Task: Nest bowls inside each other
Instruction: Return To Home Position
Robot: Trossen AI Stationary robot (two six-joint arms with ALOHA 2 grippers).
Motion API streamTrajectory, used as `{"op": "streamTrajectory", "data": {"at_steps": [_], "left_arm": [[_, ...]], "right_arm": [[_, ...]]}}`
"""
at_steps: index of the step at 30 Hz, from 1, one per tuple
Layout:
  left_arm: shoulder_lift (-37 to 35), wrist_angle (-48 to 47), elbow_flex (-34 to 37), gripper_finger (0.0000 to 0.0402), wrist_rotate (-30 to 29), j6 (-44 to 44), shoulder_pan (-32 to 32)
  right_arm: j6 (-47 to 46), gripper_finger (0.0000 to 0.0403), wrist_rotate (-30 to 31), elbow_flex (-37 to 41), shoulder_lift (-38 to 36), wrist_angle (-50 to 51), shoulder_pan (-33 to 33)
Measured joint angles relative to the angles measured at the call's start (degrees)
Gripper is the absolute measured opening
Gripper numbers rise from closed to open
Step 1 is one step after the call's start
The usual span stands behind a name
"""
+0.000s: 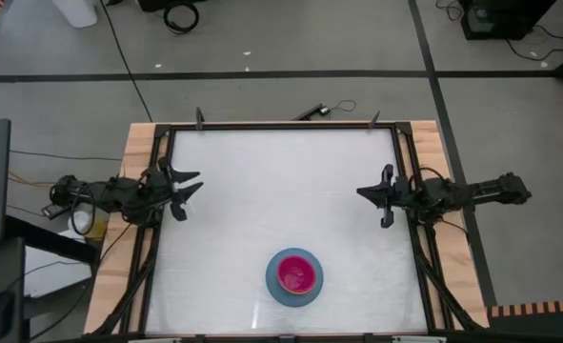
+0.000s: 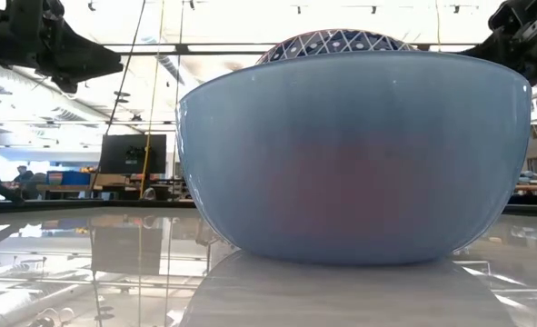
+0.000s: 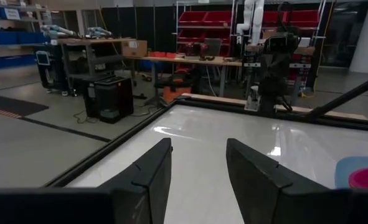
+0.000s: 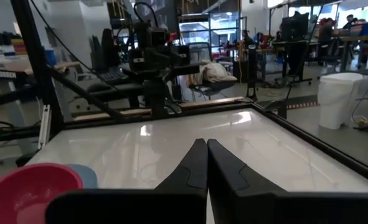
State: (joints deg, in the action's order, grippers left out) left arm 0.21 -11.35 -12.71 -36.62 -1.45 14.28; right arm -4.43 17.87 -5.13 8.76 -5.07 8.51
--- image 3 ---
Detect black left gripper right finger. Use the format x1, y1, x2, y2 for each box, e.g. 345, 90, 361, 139
225, 138, 337, 224

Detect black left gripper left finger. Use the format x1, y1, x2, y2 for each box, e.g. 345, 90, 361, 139
97, 137, 174, 224

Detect large light blue bowl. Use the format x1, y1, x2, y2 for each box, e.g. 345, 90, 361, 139
334, 156, 368, 190

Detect shelf with blue bins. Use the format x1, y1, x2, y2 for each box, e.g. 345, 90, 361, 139
0, 4, 51, 72

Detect rack of red bins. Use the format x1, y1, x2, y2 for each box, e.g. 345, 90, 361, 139
175, 0, 328, 58

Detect wooden board beside table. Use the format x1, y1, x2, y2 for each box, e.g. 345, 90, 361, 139
181, 92, 368, 121

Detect red power drill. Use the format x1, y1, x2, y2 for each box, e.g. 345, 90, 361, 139
185, 42, 210, 58

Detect white round pillar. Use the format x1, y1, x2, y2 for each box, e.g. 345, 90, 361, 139
348, 0, 368, 75

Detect long wooden workbench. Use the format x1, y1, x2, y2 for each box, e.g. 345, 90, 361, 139
123, 54, 244, 98

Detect black computer tower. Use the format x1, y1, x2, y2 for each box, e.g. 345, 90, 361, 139
83, 75, 134, 124

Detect orange and black vacuum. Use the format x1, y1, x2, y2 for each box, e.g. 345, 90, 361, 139
162, 77, 193, 104

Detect cardboard box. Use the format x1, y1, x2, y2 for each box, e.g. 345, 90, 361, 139
121, 39, 148, 58

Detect black wheeled cart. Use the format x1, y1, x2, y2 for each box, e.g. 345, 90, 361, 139
34, 45, 70, 96

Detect dark floor mat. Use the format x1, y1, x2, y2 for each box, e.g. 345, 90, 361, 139
0, 95, 50, 119

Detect black diagonal frame strut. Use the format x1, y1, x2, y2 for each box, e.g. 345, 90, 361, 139
304, 72, 368, 121

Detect metal frame work table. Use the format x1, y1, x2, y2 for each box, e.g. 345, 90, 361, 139
57, 37, 135, 82

